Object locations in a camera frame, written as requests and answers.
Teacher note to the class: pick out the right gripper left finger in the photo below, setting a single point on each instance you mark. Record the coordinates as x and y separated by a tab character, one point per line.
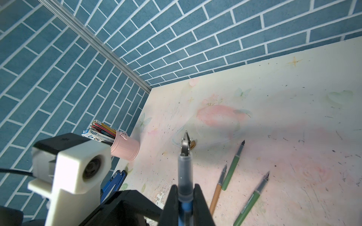
170	212

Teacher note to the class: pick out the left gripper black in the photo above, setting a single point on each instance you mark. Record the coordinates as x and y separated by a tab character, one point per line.
124	208

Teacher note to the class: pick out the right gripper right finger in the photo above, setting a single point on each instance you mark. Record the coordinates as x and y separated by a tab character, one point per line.
201	212

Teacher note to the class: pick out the blue pen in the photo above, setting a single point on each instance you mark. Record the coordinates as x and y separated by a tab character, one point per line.
185	183

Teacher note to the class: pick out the brown pen left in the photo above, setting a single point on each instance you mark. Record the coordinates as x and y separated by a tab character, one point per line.
217	191

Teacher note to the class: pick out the light green pen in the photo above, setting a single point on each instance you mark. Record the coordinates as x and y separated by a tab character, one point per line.
252	200

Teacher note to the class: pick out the dark green pen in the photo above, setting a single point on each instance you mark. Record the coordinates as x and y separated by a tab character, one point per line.
232	167

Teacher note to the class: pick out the pink pen holder cup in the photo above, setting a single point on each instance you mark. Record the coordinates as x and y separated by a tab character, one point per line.
125	147

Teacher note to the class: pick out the box in pen cup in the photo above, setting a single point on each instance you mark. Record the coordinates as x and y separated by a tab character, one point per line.
99	131

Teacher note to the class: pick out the blue stapler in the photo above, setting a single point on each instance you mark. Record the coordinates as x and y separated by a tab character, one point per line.
113	185

